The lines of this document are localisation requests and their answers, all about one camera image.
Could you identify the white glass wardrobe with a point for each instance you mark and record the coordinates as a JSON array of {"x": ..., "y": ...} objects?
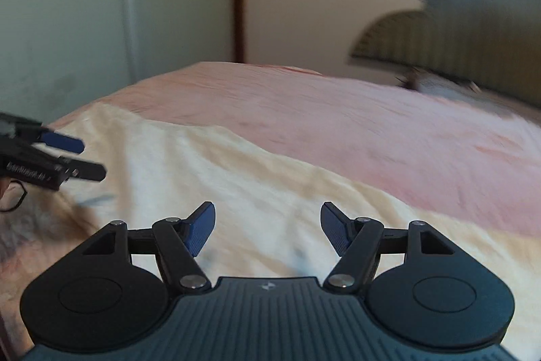
[{"x": 57, "y": 55}]

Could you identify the cream white pants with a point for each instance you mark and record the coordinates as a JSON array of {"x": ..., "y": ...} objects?
[{"x": 267, "y": 208}]

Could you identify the pink bed sheet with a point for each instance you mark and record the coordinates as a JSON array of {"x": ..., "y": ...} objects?
[{"x": 430, "y": 153}]

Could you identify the green upholstered headboard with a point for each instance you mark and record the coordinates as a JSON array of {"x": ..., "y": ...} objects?
[{"x": 493, "y": 43}]

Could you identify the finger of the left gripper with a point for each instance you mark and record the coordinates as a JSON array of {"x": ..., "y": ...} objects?
[
  {"x": 82, "y": 169},
  {"x": 62, "y": 142}
]

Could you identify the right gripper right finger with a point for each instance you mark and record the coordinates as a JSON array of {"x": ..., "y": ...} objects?
[{"x": 359, "y": 243}]

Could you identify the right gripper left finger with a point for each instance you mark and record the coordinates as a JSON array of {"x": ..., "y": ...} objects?
[{"x": 175, "y": 243}]

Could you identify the grey striped pillow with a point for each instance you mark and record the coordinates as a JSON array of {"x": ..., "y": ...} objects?
[{"x": 466, "y": 92}]

